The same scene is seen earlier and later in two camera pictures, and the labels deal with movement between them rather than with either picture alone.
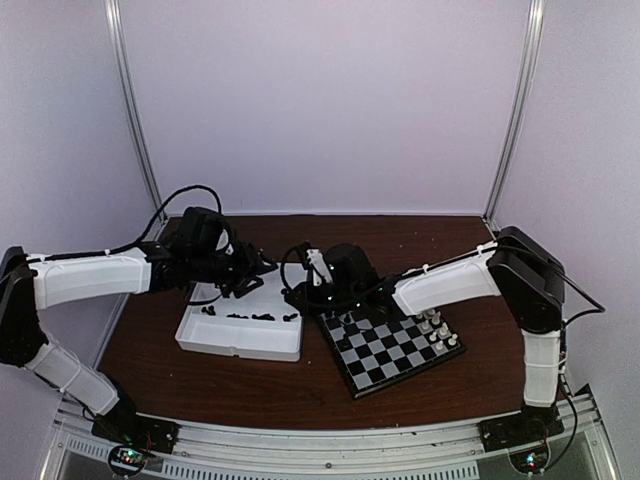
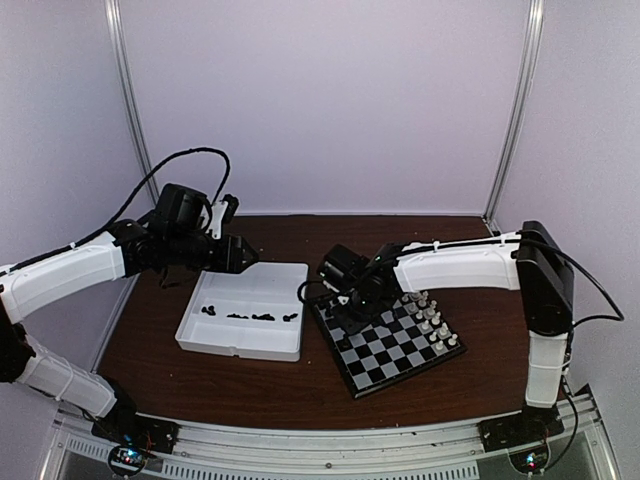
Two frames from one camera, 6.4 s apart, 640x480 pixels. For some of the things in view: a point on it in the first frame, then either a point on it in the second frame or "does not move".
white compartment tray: x=260 y=324 does not move
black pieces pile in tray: x=266 y=316 does not move
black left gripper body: x=229 y=273 -> x=183 y=252
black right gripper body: x=347 y=299 -> x=364 y=313
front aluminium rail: x=439 y=451 does not move
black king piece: x=344 y=344 does not move
